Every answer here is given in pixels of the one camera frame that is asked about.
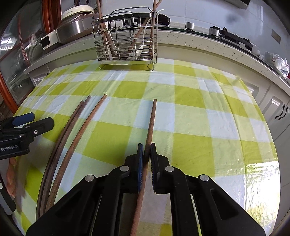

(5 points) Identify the white ceramic spoon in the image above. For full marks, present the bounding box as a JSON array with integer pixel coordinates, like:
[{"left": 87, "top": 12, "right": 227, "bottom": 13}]
[
  {"left": 126, "top": 9, "right": 163, "bottom": 63},
  {"left": 105, "top": 30, "right": 117, "bottom": 60}
]

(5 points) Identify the person's left hand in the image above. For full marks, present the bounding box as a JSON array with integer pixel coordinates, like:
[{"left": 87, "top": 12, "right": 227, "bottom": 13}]
[{"left": 6, "top": 157, "right": 17, "bottom": 198}]

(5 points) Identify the red framed glass door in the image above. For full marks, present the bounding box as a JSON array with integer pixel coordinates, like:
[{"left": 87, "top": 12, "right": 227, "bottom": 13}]
[{"left": 1, "top": 0, "right": 61, "bottom": 113}]

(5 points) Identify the white small appliance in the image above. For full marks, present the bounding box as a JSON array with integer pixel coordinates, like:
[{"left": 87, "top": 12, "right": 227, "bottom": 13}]
[{"left": 41, "top": 30, "right": 59, "bottom": 51}]

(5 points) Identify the green white checkered tablecloth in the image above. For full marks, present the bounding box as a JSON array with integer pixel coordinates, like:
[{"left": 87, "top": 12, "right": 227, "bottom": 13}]
[{"left": 13, "top": 59, "right": 280, "bottom": 235}]

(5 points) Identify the silver rice cooker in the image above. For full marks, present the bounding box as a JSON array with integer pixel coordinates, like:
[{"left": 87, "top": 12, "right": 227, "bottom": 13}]
[{"left": 55, "top": 5, "right": 96, "bottom": 44}]

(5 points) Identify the white plastic bag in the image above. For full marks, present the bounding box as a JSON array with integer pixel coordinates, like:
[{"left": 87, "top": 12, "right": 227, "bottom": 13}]
[{"left": 263, "top": 52, "right": 289, "bottom": 79}]

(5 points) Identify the black gas stove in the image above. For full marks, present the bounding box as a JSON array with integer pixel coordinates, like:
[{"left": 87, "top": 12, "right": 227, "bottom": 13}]
[{"left": 158, "top": 14, "right": 262, "bottom": 59}]

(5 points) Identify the black range hood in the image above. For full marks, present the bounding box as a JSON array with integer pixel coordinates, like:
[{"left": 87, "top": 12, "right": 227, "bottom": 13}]
[{"left": 225, "top": 0, "right": 250, "bottom": 9}]

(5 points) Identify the steel wire utensil rack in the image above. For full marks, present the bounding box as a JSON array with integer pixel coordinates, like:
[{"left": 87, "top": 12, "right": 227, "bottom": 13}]
[{"left": 91, "top": 6, "right": 158, "bottom": 71}]

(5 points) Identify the wall power socket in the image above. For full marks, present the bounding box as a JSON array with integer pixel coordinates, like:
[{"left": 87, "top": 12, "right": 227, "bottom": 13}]
[{"left": 271, "top": 29, "right": 281, "bottom": 44}]

